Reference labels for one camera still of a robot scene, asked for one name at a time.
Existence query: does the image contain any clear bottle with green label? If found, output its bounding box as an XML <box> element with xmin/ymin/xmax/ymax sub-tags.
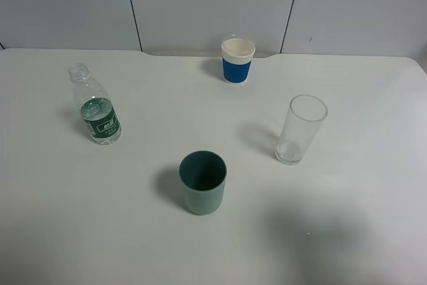
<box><xmin>67</xmin><ymin>63</ymin><xmax>121</xmax><ymax>145</ymax></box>

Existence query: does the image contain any green plastic cup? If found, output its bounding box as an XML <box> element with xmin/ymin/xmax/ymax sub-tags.
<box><xmin>178</xmin><ymin>150</ymin><xmax>228</xmax><ymax>216</ymax></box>

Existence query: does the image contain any tall clear drinking glass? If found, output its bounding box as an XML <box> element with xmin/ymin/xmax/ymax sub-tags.
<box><xmin>276</xmin><ymin>94</ymin><xmax>328</xmax><ymax>166</ymax></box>

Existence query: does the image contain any blue and white paper cup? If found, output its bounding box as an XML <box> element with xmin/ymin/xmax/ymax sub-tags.
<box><xmin>221</xmin><ymin>35</ymin><xmax>256</xmax><ymax>84</ymax></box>

